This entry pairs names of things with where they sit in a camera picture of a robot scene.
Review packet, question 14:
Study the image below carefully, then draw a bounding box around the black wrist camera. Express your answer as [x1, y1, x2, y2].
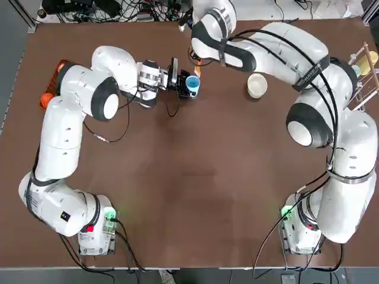
[168, 57, 179, 87]
[178, 8, 194, 33]

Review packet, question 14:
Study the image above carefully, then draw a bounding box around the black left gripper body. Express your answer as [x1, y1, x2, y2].
[166, 75, 187, 93]

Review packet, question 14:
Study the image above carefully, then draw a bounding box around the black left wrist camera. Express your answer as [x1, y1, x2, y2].
[168, 57, 179, 87]

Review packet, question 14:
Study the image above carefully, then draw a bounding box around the white bowl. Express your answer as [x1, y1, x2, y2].
[247, 73, 268, 99]

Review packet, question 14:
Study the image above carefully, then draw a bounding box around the black left base cable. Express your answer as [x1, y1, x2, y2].
[114, 218, 149, 273]

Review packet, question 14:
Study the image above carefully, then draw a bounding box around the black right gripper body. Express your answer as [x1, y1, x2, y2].
[191, 50, 208, 65]

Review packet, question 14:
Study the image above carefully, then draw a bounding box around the yellow cup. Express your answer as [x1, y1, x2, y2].
[357, 50, 379, 76]

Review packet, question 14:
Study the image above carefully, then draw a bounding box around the clear plastic bag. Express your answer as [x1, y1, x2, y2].
[313, 0, 365, 19]

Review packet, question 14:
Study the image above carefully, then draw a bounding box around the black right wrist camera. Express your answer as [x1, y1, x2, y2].
[178, 8, 194, 33]

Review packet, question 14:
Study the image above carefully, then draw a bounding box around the black power supply box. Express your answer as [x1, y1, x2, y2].
[41, 0, 95, 15]

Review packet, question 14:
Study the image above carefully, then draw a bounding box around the person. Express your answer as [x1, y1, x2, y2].
[158, 269, 181, 284]

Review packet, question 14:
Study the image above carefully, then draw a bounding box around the aluminium frame post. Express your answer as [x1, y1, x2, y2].
[361, 0, 379, 27]

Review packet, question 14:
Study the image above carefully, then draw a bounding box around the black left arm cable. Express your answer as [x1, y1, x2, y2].
[82, 85, 142, 144]

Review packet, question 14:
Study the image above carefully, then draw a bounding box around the blue plastic cup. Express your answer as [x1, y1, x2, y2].
[186, 75, 202, 98]

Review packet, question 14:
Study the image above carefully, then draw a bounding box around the brown wicker basket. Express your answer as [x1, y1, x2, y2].
[39, 59, 73, 111]

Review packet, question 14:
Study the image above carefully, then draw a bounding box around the orange fruit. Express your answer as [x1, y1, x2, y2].
[40, 93, 56, 109]

